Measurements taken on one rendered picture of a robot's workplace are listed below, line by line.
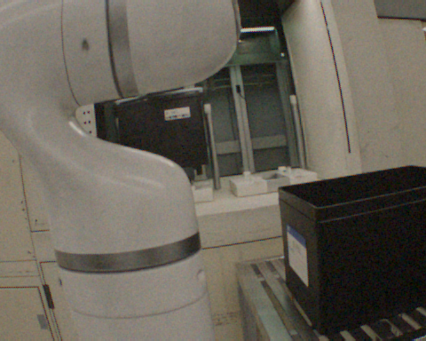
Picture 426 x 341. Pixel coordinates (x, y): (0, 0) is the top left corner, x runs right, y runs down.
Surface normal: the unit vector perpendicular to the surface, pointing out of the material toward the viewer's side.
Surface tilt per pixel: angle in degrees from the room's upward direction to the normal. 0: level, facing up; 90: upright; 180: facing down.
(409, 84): 90
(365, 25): 90
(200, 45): 130
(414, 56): 90
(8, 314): 90
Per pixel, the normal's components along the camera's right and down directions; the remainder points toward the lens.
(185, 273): 0.80, -0.07
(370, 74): 0.06, 0.06
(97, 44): 0.11, 0.45
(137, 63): 0.12, 0.70
